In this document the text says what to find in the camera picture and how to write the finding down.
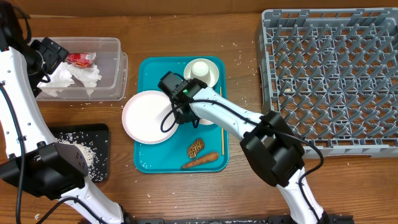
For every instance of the crumpled white tissue in bin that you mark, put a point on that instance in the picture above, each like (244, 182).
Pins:
(61, 78)

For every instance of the white-green bowl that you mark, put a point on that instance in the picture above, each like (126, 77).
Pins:
(214, 72)

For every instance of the grey dishwasher rack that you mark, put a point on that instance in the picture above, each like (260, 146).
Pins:
(332, 75)

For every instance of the large white plate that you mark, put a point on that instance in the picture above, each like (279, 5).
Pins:
(144, 117)

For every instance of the black waste tray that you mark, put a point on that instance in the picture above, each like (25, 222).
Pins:
(83, 127)

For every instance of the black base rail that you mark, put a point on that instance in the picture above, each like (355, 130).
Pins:
(279, 219)

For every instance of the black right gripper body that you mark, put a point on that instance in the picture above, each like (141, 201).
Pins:
(185, 116)

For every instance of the clear plastic waste bin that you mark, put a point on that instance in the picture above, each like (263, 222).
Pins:
(112, 64)

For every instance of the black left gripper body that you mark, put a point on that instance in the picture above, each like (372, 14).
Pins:
(43, 60)

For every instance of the brown patterned cookie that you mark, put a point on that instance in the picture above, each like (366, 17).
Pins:
(195, 148)

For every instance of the white cup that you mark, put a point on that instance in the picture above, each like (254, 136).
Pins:
(200, 70)

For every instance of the red snack wrapper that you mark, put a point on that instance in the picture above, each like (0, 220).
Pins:
(83, 60)

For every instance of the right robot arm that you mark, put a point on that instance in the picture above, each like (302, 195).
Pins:
(274, 153)

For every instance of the white tissue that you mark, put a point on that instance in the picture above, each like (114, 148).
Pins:
(88, 76)
(61, 78)

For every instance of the wooden chopstick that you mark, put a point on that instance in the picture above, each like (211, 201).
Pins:
(222, 130)

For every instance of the small pink bowl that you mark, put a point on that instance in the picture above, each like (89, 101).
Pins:
(205, 122)

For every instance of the teal plastic tray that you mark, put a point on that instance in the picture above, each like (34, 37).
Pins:
(170, 155)

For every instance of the pile of rice grains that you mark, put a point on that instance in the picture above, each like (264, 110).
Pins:
(94, 145)

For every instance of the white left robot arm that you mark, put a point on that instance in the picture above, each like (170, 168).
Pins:
(36, 162)

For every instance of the orange carrot piece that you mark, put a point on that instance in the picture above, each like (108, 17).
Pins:
(210, 157)

